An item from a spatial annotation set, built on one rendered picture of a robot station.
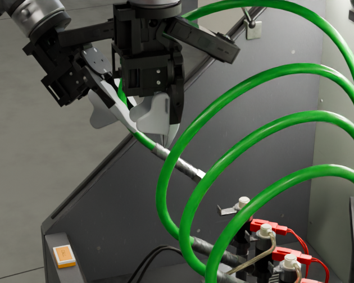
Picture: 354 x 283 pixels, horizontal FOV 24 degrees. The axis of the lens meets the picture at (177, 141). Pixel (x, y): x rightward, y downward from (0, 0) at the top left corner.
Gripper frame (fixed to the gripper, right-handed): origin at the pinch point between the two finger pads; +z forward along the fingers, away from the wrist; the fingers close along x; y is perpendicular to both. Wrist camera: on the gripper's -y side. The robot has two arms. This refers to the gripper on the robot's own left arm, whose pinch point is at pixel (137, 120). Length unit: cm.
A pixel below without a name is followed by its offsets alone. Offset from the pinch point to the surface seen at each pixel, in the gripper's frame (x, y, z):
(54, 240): -12.4, 32.1, 6.5
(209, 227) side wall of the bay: -32.9, 15.1, 23.2
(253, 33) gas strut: -27.9, -16.5, -0.9
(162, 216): 17.5, -1.6, 13.1
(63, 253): -7.1, 29.0, 9.4
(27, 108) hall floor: -274, 157, -61
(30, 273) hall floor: -140, 128, 9
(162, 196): 18.3, -3.7, 11.0
